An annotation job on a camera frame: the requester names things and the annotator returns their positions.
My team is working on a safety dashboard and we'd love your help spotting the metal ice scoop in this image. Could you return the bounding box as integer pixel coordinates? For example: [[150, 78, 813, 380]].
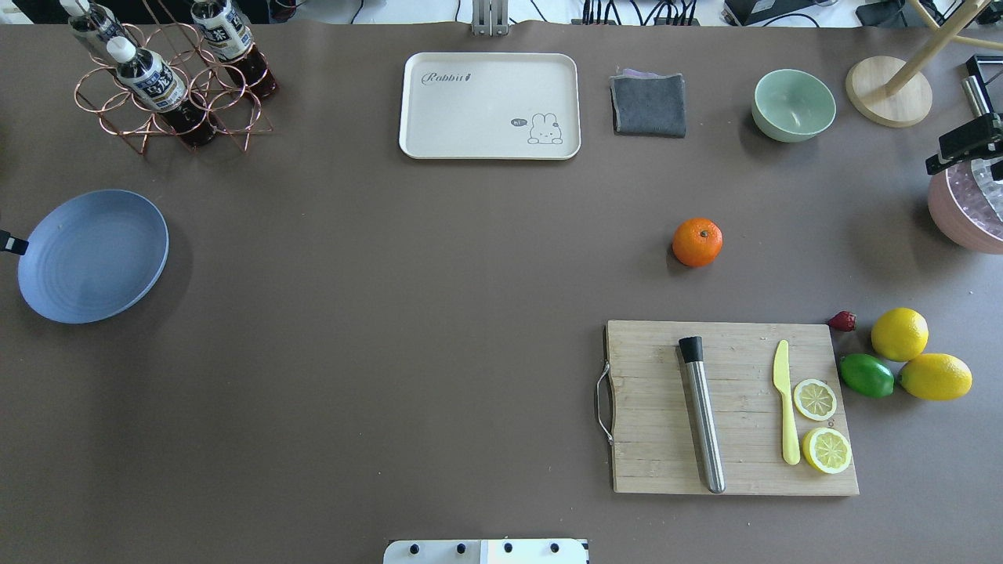
[[963, 75, 1002, 207]]

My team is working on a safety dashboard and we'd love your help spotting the wooden cutting board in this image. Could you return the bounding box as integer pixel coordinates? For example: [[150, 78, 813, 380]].
[[606, 320, 859, 497]]

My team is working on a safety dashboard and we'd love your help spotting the cream rabbit tray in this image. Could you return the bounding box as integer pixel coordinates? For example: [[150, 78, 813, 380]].
[[398, 52, 581, 160]]

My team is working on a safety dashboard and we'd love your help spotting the blue plate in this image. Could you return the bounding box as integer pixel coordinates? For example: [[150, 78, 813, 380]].
[[17, 190, 171, 324]]

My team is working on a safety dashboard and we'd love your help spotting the lemon slice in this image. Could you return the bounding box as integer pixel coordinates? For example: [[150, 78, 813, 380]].
[[791, 378, 838, 421]]

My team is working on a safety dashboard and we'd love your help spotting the grey folded cloth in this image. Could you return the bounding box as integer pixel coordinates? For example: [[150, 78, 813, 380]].
[[610, 68, 687, 138]]

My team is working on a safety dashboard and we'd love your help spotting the red strawberry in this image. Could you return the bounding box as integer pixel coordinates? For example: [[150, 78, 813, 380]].
[[827, 310, 856, 332]]

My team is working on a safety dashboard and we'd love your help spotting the green lime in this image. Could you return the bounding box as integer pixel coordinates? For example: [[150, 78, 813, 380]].
[[838, 353, 896, 399]]

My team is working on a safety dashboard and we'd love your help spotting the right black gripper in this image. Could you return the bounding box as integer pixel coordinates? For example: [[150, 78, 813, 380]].
[[925, 112, 1002, 175]]

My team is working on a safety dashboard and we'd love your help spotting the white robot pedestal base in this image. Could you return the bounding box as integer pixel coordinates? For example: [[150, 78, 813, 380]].
[[382, 538, 590, 563]]

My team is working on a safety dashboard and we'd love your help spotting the lemon half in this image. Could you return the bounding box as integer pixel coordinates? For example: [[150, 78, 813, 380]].
[[802, 426, 853, 475]]

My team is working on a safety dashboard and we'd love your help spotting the pink bowl of ice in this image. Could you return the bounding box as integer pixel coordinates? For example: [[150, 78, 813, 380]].
[[928, 157, 1002, 255]]

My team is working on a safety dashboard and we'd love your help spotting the yellow lemon lower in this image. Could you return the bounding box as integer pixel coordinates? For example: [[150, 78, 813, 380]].
[[871, 308, 930, 362]]

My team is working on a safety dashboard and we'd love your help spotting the yellow lemon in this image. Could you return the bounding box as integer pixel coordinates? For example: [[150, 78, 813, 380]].
[[898, 353, 973, 401], [871, 308, 930, 362]]

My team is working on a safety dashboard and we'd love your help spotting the copper wire bottle rack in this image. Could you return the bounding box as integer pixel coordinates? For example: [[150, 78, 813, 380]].
[[73, 1, 273, 154]]

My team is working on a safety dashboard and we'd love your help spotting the tea bottle front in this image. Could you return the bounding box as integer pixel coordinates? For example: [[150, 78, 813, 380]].
[[105, 36, 216, 146]]

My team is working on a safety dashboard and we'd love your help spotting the yellow lemon upper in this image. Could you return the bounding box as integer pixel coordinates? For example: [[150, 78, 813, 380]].
[[898, 353, 973, 401]]

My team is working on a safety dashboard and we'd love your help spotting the tea bottle side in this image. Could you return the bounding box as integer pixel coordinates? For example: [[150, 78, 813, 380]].
[[190, 1, 278, 99]]

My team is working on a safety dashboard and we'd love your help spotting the wooden cup tree stand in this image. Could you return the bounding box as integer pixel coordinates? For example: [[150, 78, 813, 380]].
[[845, 1, 1002, 128]]

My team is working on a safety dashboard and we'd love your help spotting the tea bottle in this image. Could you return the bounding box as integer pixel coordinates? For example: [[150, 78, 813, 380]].
[[105, 36, 216, 146], [60, 0, 135, 60]]

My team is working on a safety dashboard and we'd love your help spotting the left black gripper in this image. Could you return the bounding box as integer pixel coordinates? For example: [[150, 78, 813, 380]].
[[0, 230, 29, 256]]

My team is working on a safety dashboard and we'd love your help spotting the steel muddler black tip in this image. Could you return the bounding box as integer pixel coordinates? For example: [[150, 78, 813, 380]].
[[679, 336, 726, 495]]

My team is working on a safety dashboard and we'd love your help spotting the tea bottle top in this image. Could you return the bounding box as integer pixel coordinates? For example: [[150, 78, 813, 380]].
[[60, 0, 135, 60]]

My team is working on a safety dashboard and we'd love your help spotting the orange fruit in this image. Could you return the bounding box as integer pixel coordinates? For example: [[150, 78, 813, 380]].
[[671, 217, 723, 268]]

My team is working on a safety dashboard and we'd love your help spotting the green bowl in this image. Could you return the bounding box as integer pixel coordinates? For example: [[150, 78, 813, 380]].
[[752, 69, 837, 143]]

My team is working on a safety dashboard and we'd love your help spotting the yellow plastic knife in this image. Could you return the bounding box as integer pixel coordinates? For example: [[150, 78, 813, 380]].
[[773, 339, 800, 465]]

